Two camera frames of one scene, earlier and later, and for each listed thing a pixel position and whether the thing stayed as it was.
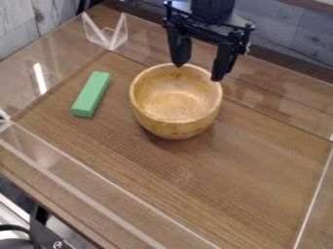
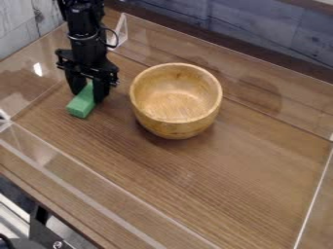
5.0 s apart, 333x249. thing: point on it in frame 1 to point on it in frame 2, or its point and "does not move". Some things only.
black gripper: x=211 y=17 to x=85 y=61
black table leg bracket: x=41 y=235 does not move
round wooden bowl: x=175 y=100 does not move
